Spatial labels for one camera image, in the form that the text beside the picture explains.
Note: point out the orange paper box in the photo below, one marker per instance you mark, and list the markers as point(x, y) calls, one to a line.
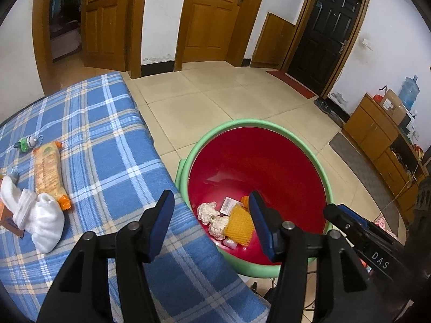
point(8, 222)

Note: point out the grey floor mat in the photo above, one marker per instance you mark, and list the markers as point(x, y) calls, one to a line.
point(367, 178)

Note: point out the black metal door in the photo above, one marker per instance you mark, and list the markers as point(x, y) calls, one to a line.
point(323, 30)

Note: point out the small pale blue dish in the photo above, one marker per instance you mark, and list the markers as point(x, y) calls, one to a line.
point(14, 175)

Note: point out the yellow foam fruit net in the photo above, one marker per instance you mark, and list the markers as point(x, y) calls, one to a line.
point(239, 225)

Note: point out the orange snack packet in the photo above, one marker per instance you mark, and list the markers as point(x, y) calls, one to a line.
point(48, 171)

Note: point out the white plastic wrapper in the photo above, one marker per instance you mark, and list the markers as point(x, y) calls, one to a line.
point(230, 243)

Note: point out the wooden door frame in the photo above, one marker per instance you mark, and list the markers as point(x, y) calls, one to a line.
point(42, 40)

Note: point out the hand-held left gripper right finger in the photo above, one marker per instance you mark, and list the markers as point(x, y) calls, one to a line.
point(266, 228)

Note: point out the white wall switch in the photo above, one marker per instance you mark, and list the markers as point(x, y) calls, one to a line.
point(367, 42)

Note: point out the blue plaid tablecloth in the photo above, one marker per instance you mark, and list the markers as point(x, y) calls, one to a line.
point(107, 148)

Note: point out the closed wooden door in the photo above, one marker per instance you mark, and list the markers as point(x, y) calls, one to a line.
point(219, 20)

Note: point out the open wooden door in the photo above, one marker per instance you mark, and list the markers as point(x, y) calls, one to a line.
point(107, 20)

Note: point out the brown cardboard box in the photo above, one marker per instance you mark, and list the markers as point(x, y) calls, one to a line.
point(394, 104)

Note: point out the wooden sideboard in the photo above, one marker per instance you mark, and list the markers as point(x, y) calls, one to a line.
point(373, 128)

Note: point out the pink floral cloth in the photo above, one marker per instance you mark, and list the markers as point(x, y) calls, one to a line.
point(385, 225)

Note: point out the bed with pink cover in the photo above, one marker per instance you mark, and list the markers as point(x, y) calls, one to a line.
point(65, 43)

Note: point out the white medicine box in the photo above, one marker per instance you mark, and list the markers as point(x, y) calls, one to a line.
point(230, 205)

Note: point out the white microwave oven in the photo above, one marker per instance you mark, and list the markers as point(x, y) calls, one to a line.
point(410, 119)

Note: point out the large white tissue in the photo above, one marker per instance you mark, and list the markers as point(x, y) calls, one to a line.
point(206, 212)

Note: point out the red doormat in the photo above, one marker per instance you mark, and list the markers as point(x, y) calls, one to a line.
point(291, 82)

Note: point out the dark shoe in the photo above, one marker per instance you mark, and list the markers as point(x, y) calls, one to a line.
point(323, 105)
point(338, 117)

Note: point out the blue water jug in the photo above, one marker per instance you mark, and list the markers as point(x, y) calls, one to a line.
point(409, 91)

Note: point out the low wooden wall cabinet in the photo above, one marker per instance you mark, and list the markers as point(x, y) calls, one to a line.
point(274, 40)

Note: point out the small orange wrapper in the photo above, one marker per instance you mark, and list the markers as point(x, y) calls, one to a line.
point(245, 202)

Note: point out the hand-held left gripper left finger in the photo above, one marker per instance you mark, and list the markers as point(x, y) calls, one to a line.
point(160, 225)

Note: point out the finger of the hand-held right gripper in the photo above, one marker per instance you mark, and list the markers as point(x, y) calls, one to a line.
point(357, 216)
point(340, 222)

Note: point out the red basin with green rim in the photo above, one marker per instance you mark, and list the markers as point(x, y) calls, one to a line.
point(269, 161)

